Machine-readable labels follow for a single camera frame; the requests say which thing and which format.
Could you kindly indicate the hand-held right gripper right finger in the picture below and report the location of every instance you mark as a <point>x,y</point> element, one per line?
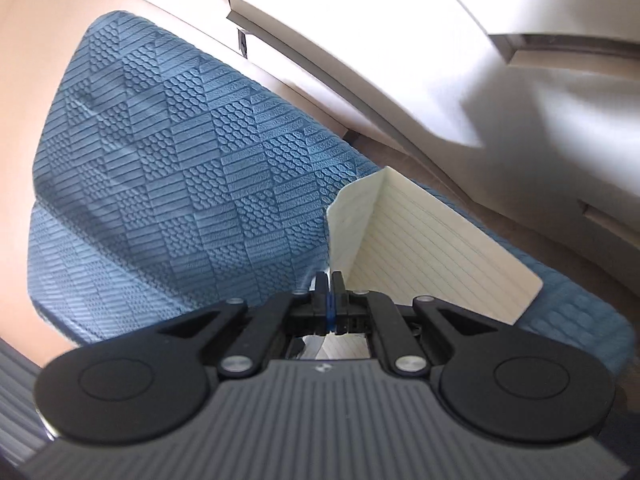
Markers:
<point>339,305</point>

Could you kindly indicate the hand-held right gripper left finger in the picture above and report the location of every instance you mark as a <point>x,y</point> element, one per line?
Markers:
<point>320,305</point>

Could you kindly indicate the white lined notebook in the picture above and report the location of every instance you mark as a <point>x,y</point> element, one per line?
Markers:
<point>440,250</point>

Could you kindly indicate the white table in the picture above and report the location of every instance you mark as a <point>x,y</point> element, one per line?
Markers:
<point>350,35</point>

